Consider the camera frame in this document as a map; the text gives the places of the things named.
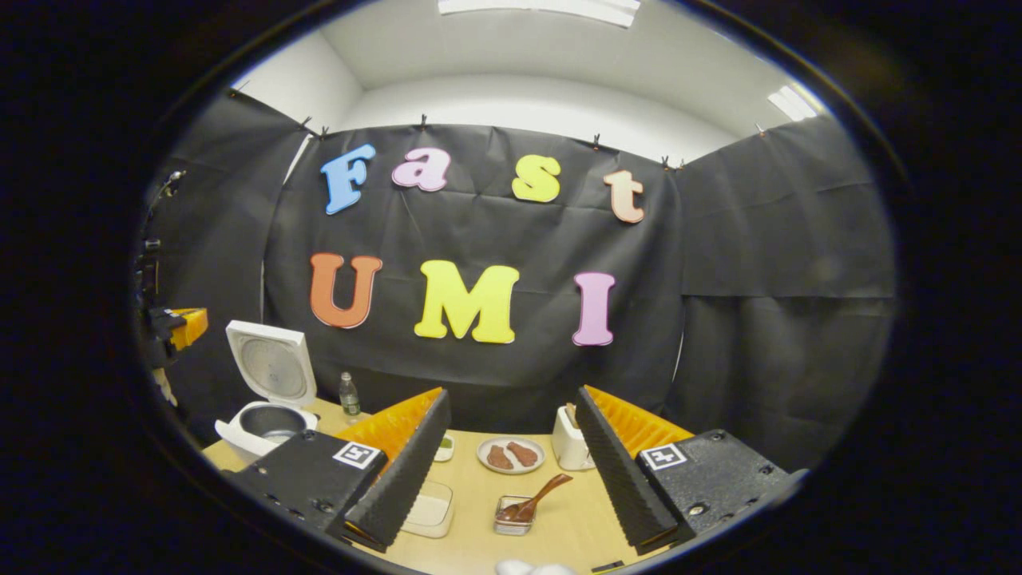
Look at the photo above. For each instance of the brown fried chicken piece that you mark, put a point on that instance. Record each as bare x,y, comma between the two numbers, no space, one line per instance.
500,458
524,454

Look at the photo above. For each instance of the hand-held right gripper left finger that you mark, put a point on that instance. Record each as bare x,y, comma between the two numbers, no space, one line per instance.
407,479

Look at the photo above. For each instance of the white divided grain dish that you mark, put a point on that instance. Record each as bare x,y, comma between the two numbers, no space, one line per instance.
445,449

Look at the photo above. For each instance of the clear plastic rice box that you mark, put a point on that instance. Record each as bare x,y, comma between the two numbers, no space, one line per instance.
431,511

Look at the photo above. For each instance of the round white plate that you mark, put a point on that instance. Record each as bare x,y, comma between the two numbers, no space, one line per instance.
483,457

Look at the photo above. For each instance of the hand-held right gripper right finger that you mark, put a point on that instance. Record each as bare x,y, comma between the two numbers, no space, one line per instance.
619,479

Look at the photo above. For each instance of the toasted bread slice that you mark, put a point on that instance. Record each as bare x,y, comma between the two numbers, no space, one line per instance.
572,414

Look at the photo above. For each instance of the clear metal chopstick holder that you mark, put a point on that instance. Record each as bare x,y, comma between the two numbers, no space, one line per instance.
511,527

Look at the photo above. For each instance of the black backdrop cloth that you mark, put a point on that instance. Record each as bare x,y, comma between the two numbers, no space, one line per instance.
718,319

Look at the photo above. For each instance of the brown wooden spoon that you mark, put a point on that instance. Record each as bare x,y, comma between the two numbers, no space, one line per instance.
547,489

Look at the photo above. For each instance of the white toaster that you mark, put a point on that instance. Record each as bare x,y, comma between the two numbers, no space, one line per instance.
568,447

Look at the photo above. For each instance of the small ceiling light panel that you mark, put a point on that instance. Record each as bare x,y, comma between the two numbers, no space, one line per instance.
792,102

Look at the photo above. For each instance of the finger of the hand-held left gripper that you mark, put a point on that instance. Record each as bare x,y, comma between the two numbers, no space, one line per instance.
192,323

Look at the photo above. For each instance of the clear plastic water bottle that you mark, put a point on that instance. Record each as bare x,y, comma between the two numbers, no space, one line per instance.
350,399

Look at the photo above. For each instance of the white rice cooker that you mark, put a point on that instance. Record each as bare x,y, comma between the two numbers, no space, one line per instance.
271,367

